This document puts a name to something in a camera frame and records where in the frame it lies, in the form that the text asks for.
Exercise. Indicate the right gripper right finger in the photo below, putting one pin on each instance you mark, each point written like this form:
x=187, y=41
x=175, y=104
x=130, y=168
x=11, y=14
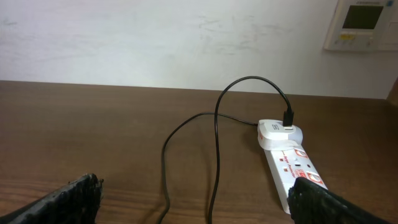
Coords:
x=310, y=203

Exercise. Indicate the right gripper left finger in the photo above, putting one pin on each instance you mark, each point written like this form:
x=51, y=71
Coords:
x=76, y=202

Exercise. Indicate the white power strip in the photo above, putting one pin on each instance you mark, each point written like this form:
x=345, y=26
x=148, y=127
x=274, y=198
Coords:
x=288, y=165

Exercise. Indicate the white wall control panel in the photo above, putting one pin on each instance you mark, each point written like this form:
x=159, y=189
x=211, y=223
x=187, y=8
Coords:
x=359, y=25

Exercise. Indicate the white USB charger adapter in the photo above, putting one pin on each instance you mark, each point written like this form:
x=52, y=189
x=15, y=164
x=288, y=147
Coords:
x=273, y=136

